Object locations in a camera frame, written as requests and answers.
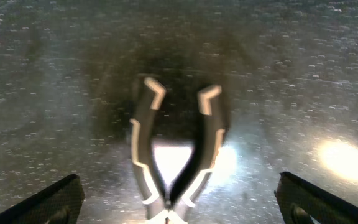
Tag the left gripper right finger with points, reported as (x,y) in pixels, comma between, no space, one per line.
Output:
(315,202)

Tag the black and white pliers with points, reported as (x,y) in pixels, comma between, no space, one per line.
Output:
(143,130)

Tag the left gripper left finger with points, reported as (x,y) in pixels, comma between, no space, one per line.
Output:
(57,202)

